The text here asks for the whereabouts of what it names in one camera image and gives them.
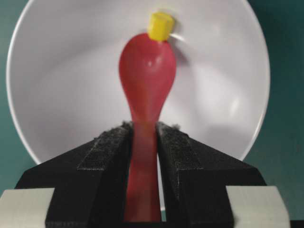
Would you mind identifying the white round bowl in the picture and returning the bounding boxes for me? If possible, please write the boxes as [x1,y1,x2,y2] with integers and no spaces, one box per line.
[5,0,271,211]

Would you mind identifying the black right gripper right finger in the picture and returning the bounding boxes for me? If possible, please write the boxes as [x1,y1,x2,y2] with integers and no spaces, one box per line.
[156,122,266,228]

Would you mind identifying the red ceramic spoon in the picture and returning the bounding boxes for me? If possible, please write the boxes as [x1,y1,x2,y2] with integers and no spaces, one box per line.
[119,33,176,222]

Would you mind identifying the yellow hexagonal prism block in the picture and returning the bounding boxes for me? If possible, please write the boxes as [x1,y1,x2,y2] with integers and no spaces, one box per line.
[148,12,175,42]

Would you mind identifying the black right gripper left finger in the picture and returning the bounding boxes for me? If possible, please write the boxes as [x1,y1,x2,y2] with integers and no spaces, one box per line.
[16,122,133,228]

